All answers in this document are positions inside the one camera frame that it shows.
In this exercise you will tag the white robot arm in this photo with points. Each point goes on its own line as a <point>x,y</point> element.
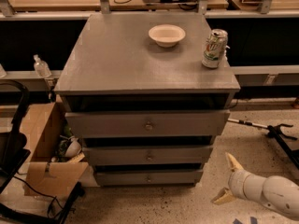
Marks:
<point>276,193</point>

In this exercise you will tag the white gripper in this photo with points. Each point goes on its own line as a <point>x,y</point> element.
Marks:
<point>237,181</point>

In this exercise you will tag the black cart frame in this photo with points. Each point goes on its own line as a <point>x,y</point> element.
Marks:
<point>12,143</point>

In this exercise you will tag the grey top drawer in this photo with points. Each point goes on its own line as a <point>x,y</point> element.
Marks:
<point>147,124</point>

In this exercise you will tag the grey drawer cabinet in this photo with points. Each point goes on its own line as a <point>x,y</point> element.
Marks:
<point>116,67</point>

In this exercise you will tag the clear plastic bottle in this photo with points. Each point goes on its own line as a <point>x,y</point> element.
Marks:
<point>41,67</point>

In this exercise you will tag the grey bottom drawer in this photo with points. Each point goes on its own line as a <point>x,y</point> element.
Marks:
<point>157,177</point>

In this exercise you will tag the black metal stand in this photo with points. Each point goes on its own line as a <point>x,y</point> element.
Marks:
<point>276,133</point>

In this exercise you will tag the brown cardboard box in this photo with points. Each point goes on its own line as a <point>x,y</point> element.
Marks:
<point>42,126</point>

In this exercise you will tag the white cup in box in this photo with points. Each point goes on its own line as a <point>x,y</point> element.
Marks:
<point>73,149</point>

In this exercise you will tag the grey middle drawer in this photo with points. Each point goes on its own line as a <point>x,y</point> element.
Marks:
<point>146,155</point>

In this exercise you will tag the green white soda can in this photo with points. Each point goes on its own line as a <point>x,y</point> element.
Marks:
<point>215,48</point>

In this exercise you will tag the grey drawer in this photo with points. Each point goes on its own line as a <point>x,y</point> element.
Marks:
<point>146,155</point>
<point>157,177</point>
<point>147,124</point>

